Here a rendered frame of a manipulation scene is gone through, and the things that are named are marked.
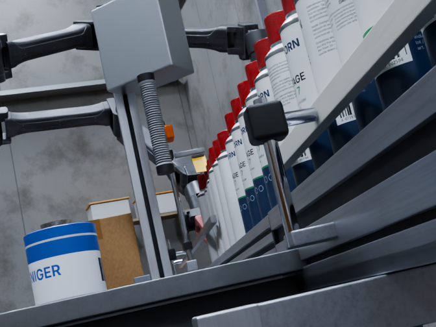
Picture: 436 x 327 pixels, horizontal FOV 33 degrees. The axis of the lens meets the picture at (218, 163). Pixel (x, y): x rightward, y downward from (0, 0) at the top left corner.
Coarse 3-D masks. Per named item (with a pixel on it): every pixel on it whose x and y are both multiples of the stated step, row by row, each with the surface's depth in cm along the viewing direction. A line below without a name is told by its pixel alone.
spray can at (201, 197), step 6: (198, 180) 162; (204, 180) 160; (204, 186) 160; (198, 198) 160; (204, 198) 159; (204, 204) 159; (204, 210) 159; (204, 216) 159; (204, 222) 159; (210, 234) 158; (210, 240) 158; (210, 246) 158; (216, 246) 157; (210, 252) 158; (216, 252) 157; (216, 258) 157
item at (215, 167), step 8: (216, 144) 131; (216, 152) 131; (216, 168) 130; (216, 176) 130; (216, 184) 131; (224, 200) 128; (224, 208) 128; (224, 216) 129; (232, 232) 127; (232, 240) 127
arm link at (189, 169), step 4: (188, 164) 186; (192, 164) 187; (184, 168) 185; (188, 168) 185; (192, 168) 185; (188, 172) 183; (192, 172) 183; (196, 172) 183; (188, 176) 182; (192, 176) 182; (196, 176) 183; (188, 180) 183; (192, 180) 183
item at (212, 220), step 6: (210, 216) 136; (210, 222) 137; (216, 222) 136; (204, 228) 148; (210, 228) 145; (198, 234) 162; (204, 234) 154; (198, 240) 165; (198, 246) 177; (192, 252) 192; (186, 258) 207; (180, 264) 231
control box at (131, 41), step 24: (120, 0) 155; (144, 0) 152; (168, 0) 154; (96, 24) 157; (120, 24) 154; (144, 24) 151; (168, 24) 151; (120, 48) 154; (144, 48) 151; (168, 48) 148; (120, 72) 153; (144, 72) 151; (168, 72) 151; (192, 72) 155
